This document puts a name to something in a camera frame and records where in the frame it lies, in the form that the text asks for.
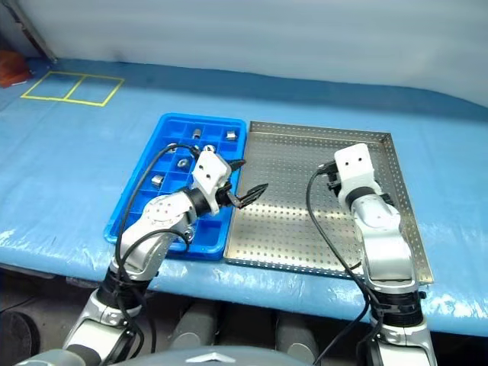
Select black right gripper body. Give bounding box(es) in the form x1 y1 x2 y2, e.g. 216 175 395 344
326 160 342 200

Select orange red object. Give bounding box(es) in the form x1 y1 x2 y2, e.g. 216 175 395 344
0 50 31 88

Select yellow tape floor marking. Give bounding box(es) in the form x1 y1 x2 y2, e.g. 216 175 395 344
21 71 125 108

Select grey rounded cylinder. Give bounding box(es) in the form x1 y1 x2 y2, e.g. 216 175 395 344
274 310 321 358
167 303 218 350

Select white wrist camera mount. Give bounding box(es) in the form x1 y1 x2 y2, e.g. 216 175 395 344
190 151 233 214
333 143 382 203

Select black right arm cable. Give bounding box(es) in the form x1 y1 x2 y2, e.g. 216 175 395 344
306 162 386 366

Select grey robot torso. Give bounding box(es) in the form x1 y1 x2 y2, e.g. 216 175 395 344
117 345 321 366

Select blue plastic compartment tray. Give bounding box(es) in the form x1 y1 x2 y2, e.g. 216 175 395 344
104 112 247 262

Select grey metal bar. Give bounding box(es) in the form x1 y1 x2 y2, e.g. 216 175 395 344
7 0 58 64

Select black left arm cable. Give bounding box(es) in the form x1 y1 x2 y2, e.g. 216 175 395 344
114 143 203 363

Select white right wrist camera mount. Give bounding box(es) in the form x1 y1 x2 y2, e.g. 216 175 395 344
333 143 382 203

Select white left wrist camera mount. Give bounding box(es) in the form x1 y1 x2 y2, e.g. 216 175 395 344
190 151 233 214

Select perforated steel tray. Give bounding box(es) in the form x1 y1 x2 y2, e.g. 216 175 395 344
223 120 435 286

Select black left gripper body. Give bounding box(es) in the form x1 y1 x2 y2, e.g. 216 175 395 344
215 181 239 209

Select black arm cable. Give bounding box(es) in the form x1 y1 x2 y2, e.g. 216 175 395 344
114 143 203 363
306 162 386 366

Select dark round shape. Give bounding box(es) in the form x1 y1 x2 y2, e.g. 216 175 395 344
0 310 41 366

